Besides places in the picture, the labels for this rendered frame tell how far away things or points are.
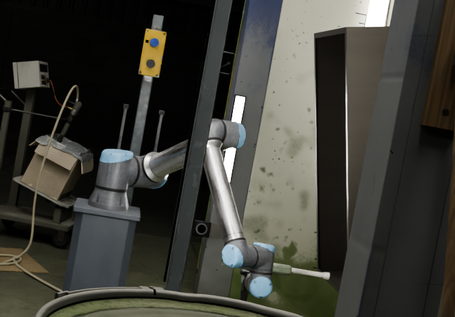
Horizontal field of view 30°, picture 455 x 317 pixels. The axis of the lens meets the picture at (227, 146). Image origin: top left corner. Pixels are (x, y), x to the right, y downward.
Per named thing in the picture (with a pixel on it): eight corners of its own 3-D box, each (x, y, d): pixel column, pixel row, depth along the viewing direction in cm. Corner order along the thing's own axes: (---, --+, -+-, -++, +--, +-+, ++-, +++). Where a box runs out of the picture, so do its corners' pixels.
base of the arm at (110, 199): (87, 206, 390) (90, 185, 389) (89, 200, 409) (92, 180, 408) (127, 213, 392) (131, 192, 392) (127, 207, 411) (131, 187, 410)
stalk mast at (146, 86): (114, 294, 496) (163, 17, 487) (114, 297, 490) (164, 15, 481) (104, 293, 495) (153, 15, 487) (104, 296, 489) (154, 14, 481)
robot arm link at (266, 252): (261, 244, 338) (256, 275, 338) (280, 244, 346) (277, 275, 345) (244, 240, 345) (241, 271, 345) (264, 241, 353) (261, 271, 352)
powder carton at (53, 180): (31, 171, 645) (55, 126, 643) (80, 198, 644) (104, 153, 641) (9, 177, 592) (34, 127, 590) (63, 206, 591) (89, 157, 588)
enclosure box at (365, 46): (384, 268, 435) (382, 32, 424) (426, 299, 376) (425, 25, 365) (317, 271, 430) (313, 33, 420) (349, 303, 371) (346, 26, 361)
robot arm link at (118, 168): (89, 182, 400) (95, 145, 399) (118, 184, 412) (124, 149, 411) (106, 188, 389) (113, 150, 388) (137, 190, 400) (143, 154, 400)
